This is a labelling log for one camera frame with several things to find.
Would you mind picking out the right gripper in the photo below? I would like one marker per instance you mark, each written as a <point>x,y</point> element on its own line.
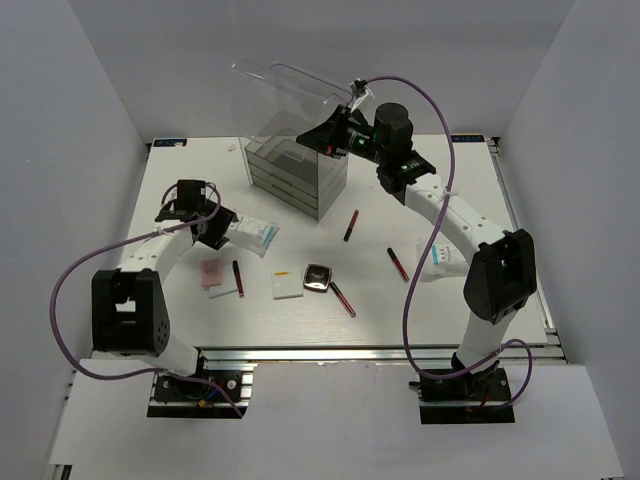
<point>325,137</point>

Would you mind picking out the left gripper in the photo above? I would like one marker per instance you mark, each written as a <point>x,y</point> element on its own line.
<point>223,217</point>

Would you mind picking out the white cotton pad pack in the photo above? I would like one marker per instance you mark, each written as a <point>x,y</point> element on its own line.
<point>443,261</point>
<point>252,234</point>

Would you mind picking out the clear acrylic drawer organizer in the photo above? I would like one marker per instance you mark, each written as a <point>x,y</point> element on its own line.
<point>275,104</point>

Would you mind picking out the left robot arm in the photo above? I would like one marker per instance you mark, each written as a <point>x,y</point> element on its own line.
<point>129,312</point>

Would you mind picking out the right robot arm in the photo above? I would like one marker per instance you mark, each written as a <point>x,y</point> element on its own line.
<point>502,271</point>

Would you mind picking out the pink makeup card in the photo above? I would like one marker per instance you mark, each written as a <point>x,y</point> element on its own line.
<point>211,273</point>

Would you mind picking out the dark red lip gloss left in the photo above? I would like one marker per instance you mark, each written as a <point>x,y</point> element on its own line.
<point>238,278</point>

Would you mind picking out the white flat packet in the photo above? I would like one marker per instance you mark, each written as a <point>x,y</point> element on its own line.
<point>227,286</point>

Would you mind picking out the white square compact box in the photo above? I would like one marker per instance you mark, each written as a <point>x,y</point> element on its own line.
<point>287,284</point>

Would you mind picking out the blue label left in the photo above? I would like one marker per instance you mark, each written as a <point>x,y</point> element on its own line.
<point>169,143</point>

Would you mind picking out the blue label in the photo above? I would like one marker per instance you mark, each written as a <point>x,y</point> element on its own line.
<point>468,138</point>
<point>169,143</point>

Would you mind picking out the black gold compact case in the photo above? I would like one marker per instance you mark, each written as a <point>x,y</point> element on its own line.
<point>317,278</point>

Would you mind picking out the blue label right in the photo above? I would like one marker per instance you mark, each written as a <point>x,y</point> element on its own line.
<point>468,138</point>

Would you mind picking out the aluminium front rail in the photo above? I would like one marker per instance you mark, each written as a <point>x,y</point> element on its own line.
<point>552,352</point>

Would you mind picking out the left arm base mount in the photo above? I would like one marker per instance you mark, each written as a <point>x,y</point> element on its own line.
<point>171,398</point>

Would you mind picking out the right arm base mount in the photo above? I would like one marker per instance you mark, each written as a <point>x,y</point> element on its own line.
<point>461,401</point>

